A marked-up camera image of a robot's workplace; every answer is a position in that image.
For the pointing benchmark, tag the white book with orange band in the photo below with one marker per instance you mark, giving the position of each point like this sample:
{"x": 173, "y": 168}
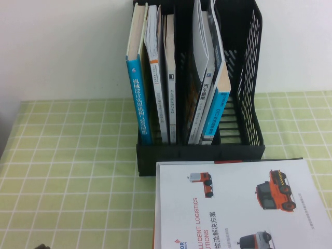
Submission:
{"x": 158, "y": 90}

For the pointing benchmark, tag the black plastic book holder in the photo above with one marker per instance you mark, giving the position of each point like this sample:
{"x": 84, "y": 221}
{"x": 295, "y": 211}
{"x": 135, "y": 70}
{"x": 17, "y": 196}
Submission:
{"x": 197, "y": 155}

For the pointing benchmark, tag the light blue spine book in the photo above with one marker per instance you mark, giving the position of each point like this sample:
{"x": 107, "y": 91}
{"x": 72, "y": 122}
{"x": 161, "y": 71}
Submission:
{"x": 219, "y": 111}

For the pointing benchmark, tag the white spine car book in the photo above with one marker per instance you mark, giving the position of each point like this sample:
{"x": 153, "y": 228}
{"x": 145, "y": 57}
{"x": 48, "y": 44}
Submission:
{"x": 205, "y": 103}

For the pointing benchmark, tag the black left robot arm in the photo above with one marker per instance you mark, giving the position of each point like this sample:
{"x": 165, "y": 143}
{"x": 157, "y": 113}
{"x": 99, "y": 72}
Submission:
{"x": 42, "y": 247}

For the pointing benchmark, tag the white brochure with orange edge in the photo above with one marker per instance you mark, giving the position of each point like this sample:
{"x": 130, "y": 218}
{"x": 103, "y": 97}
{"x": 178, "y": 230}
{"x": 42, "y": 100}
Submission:
{"x": 157, "y": 207}

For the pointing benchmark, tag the green checked tablecloth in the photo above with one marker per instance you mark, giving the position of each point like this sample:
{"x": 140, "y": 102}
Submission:
{"x": 64, "y": 155}

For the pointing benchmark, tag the thin white spine book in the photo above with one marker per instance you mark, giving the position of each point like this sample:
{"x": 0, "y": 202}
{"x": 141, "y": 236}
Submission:
{"x": 171, "y": 103}

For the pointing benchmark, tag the red cover brochure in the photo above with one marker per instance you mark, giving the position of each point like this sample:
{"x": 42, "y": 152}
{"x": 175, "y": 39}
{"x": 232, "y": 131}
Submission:
{"x": 233, "y": 197}

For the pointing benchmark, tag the blue hardcover book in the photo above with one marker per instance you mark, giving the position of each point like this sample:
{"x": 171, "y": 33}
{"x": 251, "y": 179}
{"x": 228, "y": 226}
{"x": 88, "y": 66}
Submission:
{"x": 140, "y": 103}

